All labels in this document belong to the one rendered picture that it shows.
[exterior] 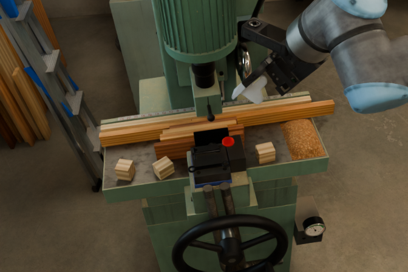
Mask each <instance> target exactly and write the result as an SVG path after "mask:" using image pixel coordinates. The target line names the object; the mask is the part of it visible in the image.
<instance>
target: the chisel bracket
mask: <svg viewBox="0 0 408 272"><path fill-rule="evenodd" d="M189 71H190V77H191V86H192V93H193V97H194V105H195V112H196V116H197V117H203V116H208V110H207V105H211V110H212V114H213V115H216V114H222V106H223V102H222V93H221V91H220V87H219V82H218V79H217V74H216V70H215V72H214V78H215V83H214V85H213V86H211V87H209V88H206V89H203V88H199V87H197V86H196V82H195V76H194V74H193V72H192V67H191V66H190V67H189Z"/></svg>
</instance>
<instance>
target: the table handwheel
mask: <svg viewBox="0 0 408 272"><path fill-rule="evenodd" d="M240 226H246V227H254V228H260V229H262V230H265V231H268V232H269V233H266V234H264V235H262V236H259V237H257V238H255V239H251V240H249V241H246V242H243V243H241V241H240V240H239V239H237V238H235V235H234V230H233V228H232V227H240ZM217 230H220V238H221V241H220V242H219V243H218V244H217V245H215V244H211V243H206V242H201V241H198V240H196V239H198V238H199V237H201V236H203V235H205V234H208V233H210V232H213V231H217ZM273 238H276V239H277V246H276V248H275V250H274V251H273V252H272V253H271V254H270V255H269V256H268V257H267V258H266V259H264V260H263V261H261V262H259V263H257V264H255V265H253V266H251V267H248V268H244V269H241V270H237V271H231V267H232V266H233V265H237V264H239V263H240V262H241V261H242V260H243V258H244V256H243V250H246V249H248V248H251V247H253V246H255V245H257V244H260V243H262V242H266V241H268V240H271V239H273ZM187 246H191V247H196V248H202V249H205V250H210V251H214V252H217V253H218V254H219V260H220V262H221V263H222V264H224V265H226V267H225V272H266V270H265V263H267V262H271V263H272V266H273V267H274V266H275V265H277V264H278V263H279V262H280V261H281V260H282V258H283V257H284V256H285V254H286V252H287V250H288V236H287V233H286V232H285V230H284V229H283V228H282V227H281V226H280V225H279V224H278V223H276V222H275V221H273V220H271V219H268V218H266V217H262V216H257V215H251V214H232V215H227V216H220V217H216V218H213V219H209V220H206V221H204V222H202V223H199V224H197V225H195V226H194V227H192V228H190V229H189V230H187V231H186V232H185V233H183V234H182V235H181V236H180V237H179V238H178V240H177V241H176V243H175V244H174V246H173V249H172V254H171V258H172V263H173V265H174V266H175V268H176V270H177V271H178V272H206V271H200V270H197V269H195V268H193V267H190V266H189V265H188V264H187V263H186V262H185V261H184V259H183V253H184V251H185V249H186V248H187Z"/></svg>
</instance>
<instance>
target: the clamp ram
mask: <svg viewBox="0 0 408 272"><path fill-rule="evenodd" d="M227 136H229V130H228V128H227V127H224V128H219V129H211V130H206V131H198V132H194V142H195V147H198V146H206V145H214V144H219V143H222V139H223V138H225V137H227Z"/></svg>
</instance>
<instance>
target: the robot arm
mask: <svg viewBox="0 0 408 272"><path fill-rule="evenodd" d="M386 9H387V0H314V1H313V2H312V3H311V4H310V5H309V6H308V7H307V8H306V9H305V10H304V11H303V12H302V13H301V14H300V15H299V16H298V17H297V18H296V19H295V20H294V21H293V22H292V23H291V24H290V25H289V26H288V28H287V30H284V29H281V28H279V27H276V26H275V25H272V24H269V23H267V22H265V21H262V20H260V19H257V18H255V17H253V18H251V19H250V20H248V21H247V22H246V23H244V24H243V25H242V32H241V36H242V37H244V38H246V39H248V40H250V41H252V42H254V43H257V44H259V45H262V46H264V47H266V48H268V49H270V50H272V51H273V52H272V53H270V54H269V55H268V56H267V57H266V58H265V59H264V60H263V61H262V62H261V63H260V64H259V65H260V66H259V67H258V68H257V69H256V70H254V71H253V72H252V73H251V74H250V75H249V76H247V77H246V78H245V79H244V80H243V81H242V82H241V83H240V84H239V85H238V86H237V87H236V88H235V89H234V91H233V94H232V97H231V98H232V99H235V98H236V97H237V96H238V95H239V94H242V95H243V96H245V97H246V98H248V99H249V100H251V101H252V102H253V103H255V104H260V103H261V102H263V100H264V98H263V95H262V88H263V87H264V86H265V85H266V84H267V78H266V76H265V75H262V74H263V73H264V72H266V73H267V74H268V75H269V76H270V78H271V79H272V81H273V82H274V84H275V85H276V86H277V87H275V89H276V90H277V91H278V92H279V93H280V95H281V96H283V95H285V94H286V93H287V92H289V91H290V90H292V88H294V87H295V86H296V85H297V84H299V83H300V82H301V81H302V80H303V79H305V78H306V77H308V76H309V75H310V74H311V73H313V72H314V71H315V70H316V69H318V68H319V67H320V66H321V65H322V64H323V63H324V62H326V61H327V60H328V59H327V57H328V56H329V55H330V56H331V58H332V61H333V64H334V65H335V68H336V71H337V73H338V76H339V79H340V81H341V84H342V86H343V89H344V95H345V96H346V97H347V99H348V102H349V103H350V106H351V108H352V109H353V110H354V111H355V112H356V113H359V114H373V113H377V112H382V111H386V110H388V109H393V108H396V107H399V106H402V105H404V104H406V103H408V35H405V36H400V37H398V38H395V39H391V40H390V39H389V38H388V36H387V33H386V31H385V29H384V27H383V24H382V22H381V20H380V17H382V15H383V14H385V12H386ZM259 77H260V79H259V80H257V79H258V78H259ZM256 80H257V81H256ZM255 81H256V82H255ZM254 82H255V83H254ZM253 83H254V84H253ZM282 87H283V88H284V89H285V90H286V89H288V87H290V88H289V89H288V90H287V91H286V92H284V91H283V90H282V89H281V88H282Z"/></svg>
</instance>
